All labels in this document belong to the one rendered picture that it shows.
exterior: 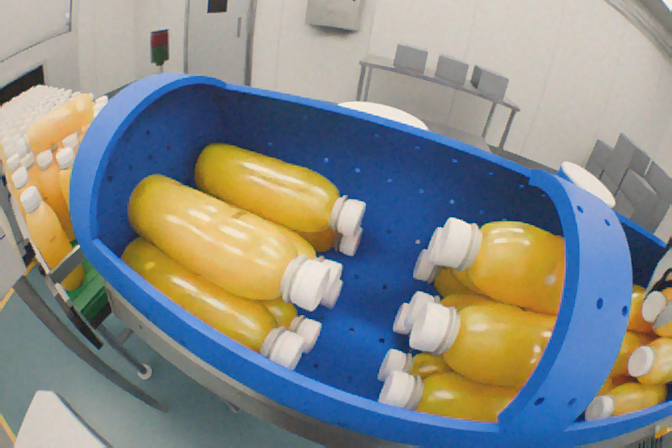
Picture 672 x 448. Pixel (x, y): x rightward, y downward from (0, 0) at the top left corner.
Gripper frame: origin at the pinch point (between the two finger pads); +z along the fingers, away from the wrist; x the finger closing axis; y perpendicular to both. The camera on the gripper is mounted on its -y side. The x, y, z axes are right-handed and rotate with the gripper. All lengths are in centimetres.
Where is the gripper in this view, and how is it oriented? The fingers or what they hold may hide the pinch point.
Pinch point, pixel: (652, 306)
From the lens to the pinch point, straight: 44.1
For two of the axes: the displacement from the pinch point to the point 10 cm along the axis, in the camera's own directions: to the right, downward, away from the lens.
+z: -1.4, 8.0, 5.8
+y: 9.2, 3.2, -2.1
